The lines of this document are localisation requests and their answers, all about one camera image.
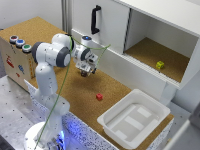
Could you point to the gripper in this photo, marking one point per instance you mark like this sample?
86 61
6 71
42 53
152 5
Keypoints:
85 66

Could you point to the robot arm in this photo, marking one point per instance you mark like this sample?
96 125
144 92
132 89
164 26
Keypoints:
46 83

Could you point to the pink block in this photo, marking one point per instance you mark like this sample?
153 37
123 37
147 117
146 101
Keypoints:
99 96

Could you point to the yellow block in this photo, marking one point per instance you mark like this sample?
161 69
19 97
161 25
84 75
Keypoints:
160 64

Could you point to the white sliding door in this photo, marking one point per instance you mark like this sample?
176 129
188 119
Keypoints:
111 23

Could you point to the green button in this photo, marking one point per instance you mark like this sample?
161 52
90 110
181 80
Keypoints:
26 47

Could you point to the wooden drawer box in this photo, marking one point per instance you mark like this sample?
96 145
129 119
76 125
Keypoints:
16 66

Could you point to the blue button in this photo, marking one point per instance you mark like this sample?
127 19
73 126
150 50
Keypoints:
20 42

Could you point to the white plastic box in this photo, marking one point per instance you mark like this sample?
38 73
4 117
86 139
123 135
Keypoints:
133 121

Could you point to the red button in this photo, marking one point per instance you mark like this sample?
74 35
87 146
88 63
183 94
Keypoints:
13 38

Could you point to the white cabinet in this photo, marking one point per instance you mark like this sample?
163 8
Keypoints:
156 20

